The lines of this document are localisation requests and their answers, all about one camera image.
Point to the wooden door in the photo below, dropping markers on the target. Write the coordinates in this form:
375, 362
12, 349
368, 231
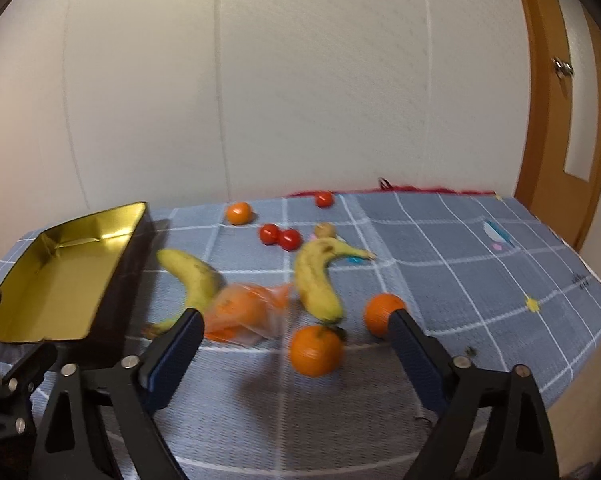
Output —
566, 203

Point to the small orange kumquat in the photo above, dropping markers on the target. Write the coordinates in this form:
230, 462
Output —
239, 214

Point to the metal door handle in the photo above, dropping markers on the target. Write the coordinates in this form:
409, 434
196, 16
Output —
563, 69

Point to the large orange mandarin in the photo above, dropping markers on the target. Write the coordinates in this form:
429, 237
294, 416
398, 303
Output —
377, 313

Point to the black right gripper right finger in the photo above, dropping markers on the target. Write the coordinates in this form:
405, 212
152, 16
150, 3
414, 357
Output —
518, 441

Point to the black binder clip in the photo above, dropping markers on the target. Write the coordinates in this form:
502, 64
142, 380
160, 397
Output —
384, 184

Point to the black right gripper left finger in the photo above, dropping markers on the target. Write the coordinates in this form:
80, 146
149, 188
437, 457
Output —
72, 441

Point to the blue checked tablecloth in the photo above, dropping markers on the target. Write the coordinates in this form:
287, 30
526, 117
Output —
295, 378

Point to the gold tin tray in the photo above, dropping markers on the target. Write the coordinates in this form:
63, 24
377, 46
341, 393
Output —
75, 284

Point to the yellow banana with long stem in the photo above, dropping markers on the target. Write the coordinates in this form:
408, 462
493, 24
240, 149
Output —
311, 277

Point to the plastic bag of orange snacks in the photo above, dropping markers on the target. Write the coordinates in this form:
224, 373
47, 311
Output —
244, 314

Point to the red cloth under tablecloth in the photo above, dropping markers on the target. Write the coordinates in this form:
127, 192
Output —
400, 189

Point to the red cherry tomato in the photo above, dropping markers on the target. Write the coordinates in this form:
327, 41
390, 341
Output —
289, 240
269, 234
324, 199

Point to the small brown longan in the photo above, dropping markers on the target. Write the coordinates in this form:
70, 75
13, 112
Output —
325, 229

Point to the mandarin with green leaf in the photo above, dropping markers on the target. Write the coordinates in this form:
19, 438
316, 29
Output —
317, 350

